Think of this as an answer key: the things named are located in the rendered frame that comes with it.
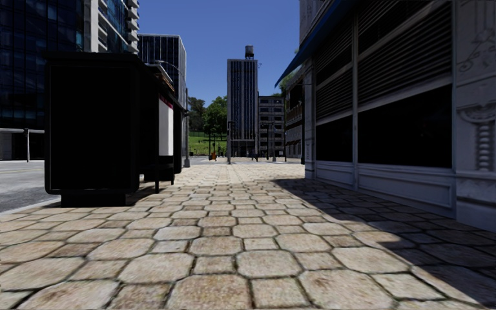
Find grey concrete building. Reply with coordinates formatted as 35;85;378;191
258;96;286;158

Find black bus shelter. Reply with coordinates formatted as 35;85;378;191
43;52;189;208

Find pale shopfront building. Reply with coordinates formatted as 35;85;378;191
284;68;307;160

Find dark glass tower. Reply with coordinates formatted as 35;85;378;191
0;0;86;161

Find pale balcony tower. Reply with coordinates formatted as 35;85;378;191
83;0;140;56

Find grey street lamp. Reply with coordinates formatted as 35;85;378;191
155;59;191;169

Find trees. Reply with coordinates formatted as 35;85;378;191
187;96;229;141

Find tall grey concrete tower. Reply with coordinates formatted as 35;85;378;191
226;45;260;158

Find pale stone building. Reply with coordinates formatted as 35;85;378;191
274;0;496;234

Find grey glass office building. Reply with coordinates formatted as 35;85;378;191
138;34;189;110

